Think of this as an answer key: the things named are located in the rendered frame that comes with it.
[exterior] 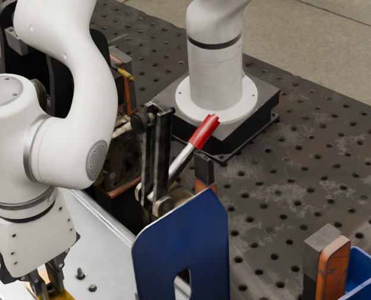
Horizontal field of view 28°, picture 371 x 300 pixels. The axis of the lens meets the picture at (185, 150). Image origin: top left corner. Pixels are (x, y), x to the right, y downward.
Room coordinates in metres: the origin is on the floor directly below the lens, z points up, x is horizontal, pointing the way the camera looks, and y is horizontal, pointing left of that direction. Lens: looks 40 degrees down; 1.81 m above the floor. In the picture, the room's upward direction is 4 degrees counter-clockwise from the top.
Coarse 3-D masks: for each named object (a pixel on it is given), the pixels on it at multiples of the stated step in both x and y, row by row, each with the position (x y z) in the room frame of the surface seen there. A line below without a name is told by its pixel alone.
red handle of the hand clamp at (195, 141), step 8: (208, 120) 0.85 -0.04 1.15; (216, 120) 0.85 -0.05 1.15; (200, 128) 0.84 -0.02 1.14; (208, 128) 0.84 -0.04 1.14; (192, 136) 0.84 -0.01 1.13; (200, 136) 0.83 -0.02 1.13; (208, 136) 0.84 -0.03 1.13; (192, 144) 0.83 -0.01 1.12; (200, 144) 0.83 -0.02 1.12; (184, 152) 0.82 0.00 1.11; (192, 152) 0.82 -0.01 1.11; (176, 160) 0.82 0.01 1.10; (184, 160) 0.81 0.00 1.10; (176, 168) 0.81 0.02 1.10; (176, 176) 0.80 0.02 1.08; (168, 184) 0.79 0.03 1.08; (152, 192) 0.79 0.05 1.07; (152, 200) 0.78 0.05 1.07
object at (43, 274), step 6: (42, 270) 0.71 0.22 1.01; (42, 276) 0.70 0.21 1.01; (24, 282) 0.69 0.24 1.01; (48, 282) 0.69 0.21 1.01; (30, 288) 0.68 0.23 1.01; (48, 288) 0.67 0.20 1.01; (54, 288) 0.67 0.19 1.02; (54, 294) 0.66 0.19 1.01; (60, 294) 0.66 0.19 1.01; (66, 294) 0.66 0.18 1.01
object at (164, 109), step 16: (144, 112) 0.80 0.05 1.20; (160, 112) 0.79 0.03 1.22; (144, 128) 0.77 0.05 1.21; (160, 128) 0.78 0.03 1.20; (144, 144) 0.80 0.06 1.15; (160, 144) 0.78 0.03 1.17; (144, 160) 0.79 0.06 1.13; (160, 160) 0.77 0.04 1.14; (144, 176) 0.79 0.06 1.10; (160, 176) 0.77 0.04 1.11; (144, 192) 0.79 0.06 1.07; (160, 192) 0.77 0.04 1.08
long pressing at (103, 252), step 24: (72, 192) 0.88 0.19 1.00; (72, 216) 0.82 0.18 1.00; (96, 216) 0.82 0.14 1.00; (96, 240) 0.77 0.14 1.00; (120, 240) 0.76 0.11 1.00; (0, 264) 0.73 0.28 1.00; (72, 264) 0.72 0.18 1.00; (96, 264) 0.72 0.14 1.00; (120, 264) 0.72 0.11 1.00; (0, 288) 0.69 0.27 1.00; (24, 288) 0.69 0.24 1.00; (72, 288) 0.68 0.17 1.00; (120, 288) 0.67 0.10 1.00
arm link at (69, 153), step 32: (32, 0) 0.77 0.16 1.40; (64, 0) 0.77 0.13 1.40; (96, 0) 0.81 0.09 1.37; (32, 32) 0.75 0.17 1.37; (64, 32) 0.73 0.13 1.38; (96, 64) 0.70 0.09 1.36; (96, 96) 0.66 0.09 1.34; (64, 128) 0.63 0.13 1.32; (96, 128) 0.64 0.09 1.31; (32, 160) 0.62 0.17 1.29; (64, 160) 0.61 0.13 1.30; (96, 160) 0.62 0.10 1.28
